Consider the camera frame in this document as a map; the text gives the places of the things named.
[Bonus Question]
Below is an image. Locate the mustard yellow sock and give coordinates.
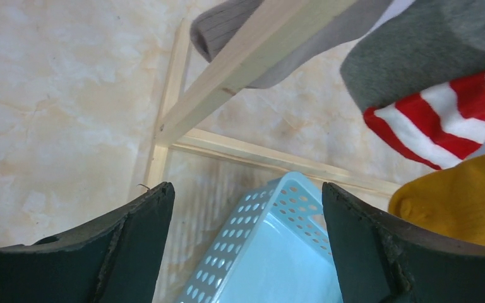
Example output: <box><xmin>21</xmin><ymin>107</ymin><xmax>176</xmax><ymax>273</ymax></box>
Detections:
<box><xmin>388</xmin><ymin>155</ymin><xmax>485</xmax><ymax>246</ymax></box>

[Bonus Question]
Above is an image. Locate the grey striped-cuff sock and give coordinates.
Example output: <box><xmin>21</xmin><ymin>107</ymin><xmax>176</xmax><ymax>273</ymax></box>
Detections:
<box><xmin>190</xmin><ymin>1</ymin><xmax>396</xmax><ymax>95</ymax></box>

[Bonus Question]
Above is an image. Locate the red white striped sock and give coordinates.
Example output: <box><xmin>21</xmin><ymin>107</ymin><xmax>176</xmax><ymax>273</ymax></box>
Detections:
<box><xmin>363</xmin><ymin>71</ymin><xmax>485</xmax><ymax>170</ymax></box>

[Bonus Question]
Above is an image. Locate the blue plastic basket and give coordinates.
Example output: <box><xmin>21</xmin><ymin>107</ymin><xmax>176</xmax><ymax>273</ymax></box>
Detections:
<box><xmin>176</xmin><ymin>172</ymin><xmax>342</xmax><ymax>303</ymax></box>

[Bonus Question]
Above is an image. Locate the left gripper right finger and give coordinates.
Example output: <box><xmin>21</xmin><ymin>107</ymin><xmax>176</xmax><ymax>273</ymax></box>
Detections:
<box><xmin>322</xmin><ymin>182</ymin><xmax>485</xmax><ymax>302</ymax></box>

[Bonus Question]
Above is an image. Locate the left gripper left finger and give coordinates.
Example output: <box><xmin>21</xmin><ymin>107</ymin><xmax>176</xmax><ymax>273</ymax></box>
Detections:
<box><xmin>0</xmin><ymin>182</ymin><xmax>175</xmax><ymax>302</ymax></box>

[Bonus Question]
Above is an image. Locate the wooden clothes rack frame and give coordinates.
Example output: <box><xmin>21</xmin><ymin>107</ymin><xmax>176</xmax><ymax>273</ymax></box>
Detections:
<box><xmin>141</xmin><ymin>1</ymin><xmax>398</xmax><ymax>197</ymax></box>

